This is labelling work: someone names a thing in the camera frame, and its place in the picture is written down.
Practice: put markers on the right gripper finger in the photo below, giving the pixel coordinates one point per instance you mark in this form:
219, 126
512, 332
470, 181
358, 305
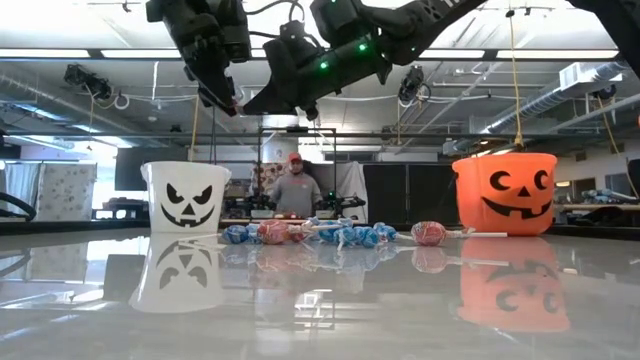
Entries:
275, 102

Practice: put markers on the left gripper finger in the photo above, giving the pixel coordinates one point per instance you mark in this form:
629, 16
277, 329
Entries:
220, 95

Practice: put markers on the red lollipop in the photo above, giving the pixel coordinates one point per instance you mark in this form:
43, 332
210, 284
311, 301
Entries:
429, 233
272, 232
297, 235

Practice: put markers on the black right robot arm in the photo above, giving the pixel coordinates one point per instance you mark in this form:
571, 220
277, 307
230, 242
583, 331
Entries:
425, 20

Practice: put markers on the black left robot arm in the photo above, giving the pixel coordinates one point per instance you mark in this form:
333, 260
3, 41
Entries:
175, 20

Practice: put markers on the white scary-face halloween bucket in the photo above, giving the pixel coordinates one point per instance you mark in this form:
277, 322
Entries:
185, 172

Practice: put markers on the white cylindrical tank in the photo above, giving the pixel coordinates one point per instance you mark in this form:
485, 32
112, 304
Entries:
280, 150

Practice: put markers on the ceiling light strip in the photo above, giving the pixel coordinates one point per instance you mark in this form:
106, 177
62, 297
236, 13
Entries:
550, 53
140, 53
450, 53
45, 53

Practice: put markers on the brown dotted cloth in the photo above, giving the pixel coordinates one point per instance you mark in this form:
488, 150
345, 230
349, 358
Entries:
265, 175

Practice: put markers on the black ceiling-mounted device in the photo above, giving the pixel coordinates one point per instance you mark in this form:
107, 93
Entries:
87, 80
412, 82

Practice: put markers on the person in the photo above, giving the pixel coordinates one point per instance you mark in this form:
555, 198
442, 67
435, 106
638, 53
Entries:
296, 195

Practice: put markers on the white hanging cloth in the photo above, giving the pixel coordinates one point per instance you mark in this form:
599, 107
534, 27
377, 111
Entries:
356, 185

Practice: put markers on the black partition panel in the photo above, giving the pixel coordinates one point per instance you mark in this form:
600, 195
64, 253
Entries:
400, 195

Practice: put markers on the floral white curtain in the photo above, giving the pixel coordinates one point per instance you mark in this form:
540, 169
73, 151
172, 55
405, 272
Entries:
67, 190

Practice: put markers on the orange jack-o-lantern bucket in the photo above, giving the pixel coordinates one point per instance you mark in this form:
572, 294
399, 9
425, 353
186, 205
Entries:
470, 215

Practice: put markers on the plain white curtain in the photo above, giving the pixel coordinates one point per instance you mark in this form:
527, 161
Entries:
22, 182

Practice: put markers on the white ceiling vent box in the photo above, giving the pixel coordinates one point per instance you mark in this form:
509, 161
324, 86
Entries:
580, 75

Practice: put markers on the black wall monitor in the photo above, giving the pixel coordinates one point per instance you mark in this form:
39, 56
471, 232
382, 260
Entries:
127, 170

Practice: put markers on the silver spiral air duct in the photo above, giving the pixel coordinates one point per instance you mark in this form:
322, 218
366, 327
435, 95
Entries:
550, 97

